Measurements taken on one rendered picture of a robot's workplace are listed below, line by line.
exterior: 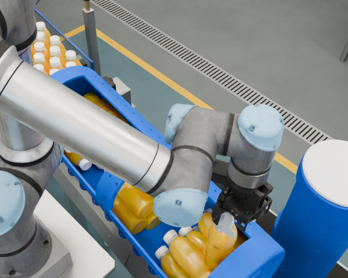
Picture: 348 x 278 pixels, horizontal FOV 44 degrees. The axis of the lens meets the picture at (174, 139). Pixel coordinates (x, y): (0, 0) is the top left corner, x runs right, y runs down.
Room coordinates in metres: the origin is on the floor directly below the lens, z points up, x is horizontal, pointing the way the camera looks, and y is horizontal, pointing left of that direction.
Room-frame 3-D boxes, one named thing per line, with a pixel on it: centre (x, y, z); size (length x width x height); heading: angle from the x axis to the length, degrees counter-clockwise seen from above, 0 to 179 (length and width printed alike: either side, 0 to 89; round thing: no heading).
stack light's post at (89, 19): (1.63, 0.41, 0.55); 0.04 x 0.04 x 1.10; 43
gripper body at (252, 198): (0.48, -0.15, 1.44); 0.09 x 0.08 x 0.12; 43
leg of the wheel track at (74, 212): (1.01, 0.42, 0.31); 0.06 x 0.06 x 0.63; 43
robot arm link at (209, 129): (0.49, -0.04, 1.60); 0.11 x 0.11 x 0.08; 79
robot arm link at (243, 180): (0.49, -0.14, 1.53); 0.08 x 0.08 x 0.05
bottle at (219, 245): (0.50, -0.13, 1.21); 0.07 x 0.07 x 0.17
